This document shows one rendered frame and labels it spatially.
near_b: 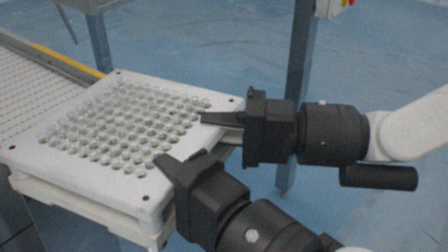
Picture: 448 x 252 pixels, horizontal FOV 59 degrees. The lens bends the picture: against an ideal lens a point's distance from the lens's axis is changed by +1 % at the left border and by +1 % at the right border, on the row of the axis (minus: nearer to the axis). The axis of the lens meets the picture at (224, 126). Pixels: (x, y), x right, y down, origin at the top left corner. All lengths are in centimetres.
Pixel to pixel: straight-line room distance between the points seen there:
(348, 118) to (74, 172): 35
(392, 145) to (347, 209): 122
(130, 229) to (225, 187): 14
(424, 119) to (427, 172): 149
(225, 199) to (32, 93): 62
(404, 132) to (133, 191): 33
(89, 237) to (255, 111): 73
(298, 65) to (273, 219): 97
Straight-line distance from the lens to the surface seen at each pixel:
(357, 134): 52
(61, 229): 104
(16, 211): 66
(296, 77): 133
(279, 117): 51
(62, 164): 52
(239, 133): 56
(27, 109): 88
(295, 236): 38
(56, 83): 95
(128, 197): 45
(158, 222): 46
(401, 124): 53
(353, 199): 177
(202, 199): 40
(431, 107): 55
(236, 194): 40
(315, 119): 52
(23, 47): 110
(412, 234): 173
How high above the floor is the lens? 124
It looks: 37 degrees down
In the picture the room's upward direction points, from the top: straight up
